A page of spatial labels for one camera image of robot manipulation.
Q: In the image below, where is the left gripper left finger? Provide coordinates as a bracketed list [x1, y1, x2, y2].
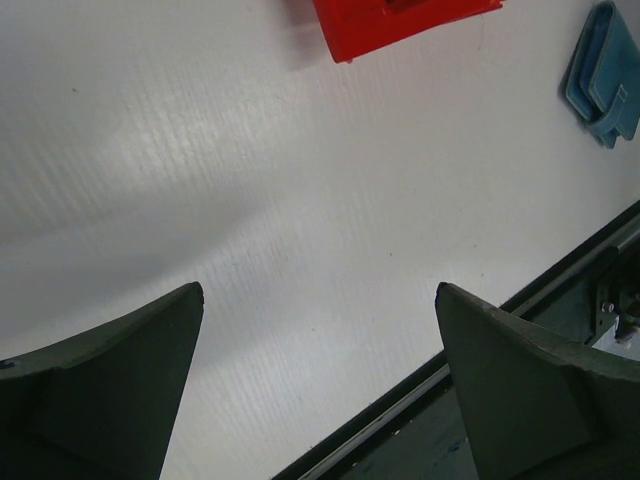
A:
[1, 282, 204, 479]

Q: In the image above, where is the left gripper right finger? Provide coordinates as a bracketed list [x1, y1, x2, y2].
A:
[435, 283, 639, 479]

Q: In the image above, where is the blue card holder wallet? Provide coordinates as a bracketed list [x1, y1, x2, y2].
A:
[564, 1, 639, 149]

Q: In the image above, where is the red plastic bin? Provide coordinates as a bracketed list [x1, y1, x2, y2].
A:
[313, 0, 503, 63]

